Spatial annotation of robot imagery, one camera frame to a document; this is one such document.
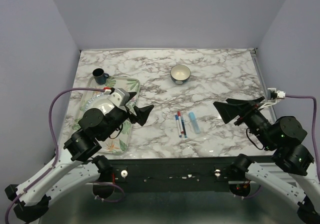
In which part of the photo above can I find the light blue highlighter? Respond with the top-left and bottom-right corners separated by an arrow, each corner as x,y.
188,112 -> 201,134

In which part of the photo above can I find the floral rectangular tray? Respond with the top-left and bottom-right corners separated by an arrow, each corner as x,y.
71,76 -> 140,154

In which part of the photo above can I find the dark teal bowl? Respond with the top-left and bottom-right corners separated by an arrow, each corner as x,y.
170,65 -> 191,85

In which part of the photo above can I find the white blue-tipped pen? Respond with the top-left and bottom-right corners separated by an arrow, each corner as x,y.
175,119 -> 182,138

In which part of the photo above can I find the dark blue mug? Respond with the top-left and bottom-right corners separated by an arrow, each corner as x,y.
92,68 -> 109,85

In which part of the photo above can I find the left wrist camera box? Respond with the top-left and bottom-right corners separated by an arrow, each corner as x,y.
104,88 -> 130,109

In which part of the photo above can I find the blue patterned pen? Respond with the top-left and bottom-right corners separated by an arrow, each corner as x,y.
181,115 -> 187,138

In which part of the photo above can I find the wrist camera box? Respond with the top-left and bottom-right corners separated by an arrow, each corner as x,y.
259,88 -> 286,110
104,88 -> 130,109

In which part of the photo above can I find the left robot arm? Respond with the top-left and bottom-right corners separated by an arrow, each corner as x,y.
5,105 -> 154,223

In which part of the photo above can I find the white blue-rimmed plate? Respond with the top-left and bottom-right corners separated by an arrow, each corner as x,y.
84,93 -> 114,114

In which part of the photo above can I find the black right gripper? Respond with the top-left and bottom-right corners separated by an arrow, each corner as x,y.
213,95 -> 277,149

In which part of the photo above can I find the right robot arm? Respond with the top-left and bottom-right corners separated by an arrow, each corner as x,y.
213,97 -> 320,223

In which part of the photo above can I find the black front mounting rail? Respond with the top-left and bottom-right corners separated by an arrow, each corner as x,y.
97,157 -> 250,193

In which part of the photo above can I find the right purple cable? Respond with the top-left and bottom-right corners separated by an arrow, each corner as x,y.
283,93 -> 320,199

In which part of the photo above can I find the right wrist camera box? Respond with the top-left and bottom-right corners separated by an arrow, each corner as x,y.
259,88 -> 286,110

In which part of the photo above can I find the white red-tipped marker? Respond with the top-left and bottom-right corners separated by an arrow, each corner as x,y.
178,115 -> 185,135

